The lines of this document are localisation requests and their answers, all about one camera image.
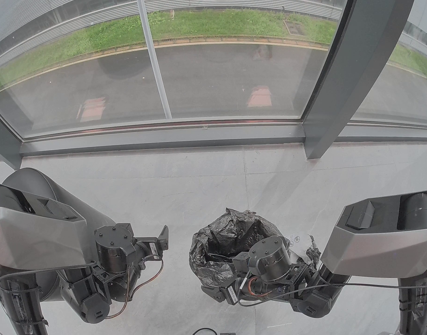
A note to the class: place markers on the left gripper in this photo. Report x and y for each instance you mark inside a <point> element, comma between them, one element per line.
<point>152,251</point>

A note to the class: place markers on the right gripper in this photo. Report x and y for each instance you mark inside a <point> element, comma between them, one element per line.
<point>234,295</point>

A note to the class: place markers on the black plastic bag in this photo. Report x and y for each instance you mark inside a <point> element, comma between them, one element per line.
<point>206,253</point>

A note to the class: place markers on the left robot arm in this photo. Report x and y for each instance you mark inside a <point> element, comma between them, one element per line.
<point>32,232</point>

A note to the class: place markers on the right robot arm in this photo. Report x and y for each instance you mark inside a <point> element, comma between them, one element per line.
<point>374,243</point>

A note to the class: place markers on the clear printed wrapper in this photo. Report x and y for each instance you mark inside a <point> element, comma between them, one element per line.
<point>299,240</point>

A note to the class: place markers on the dark grey round chair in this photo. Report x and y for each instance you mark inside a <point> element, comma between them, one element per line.
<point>70,201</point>

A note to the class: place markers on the window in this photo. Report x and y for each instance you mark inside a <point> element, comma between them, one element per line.
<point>360,65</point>

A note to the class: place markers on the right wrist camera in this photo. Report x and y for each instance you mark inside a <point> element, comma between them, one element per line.
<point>241,263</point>

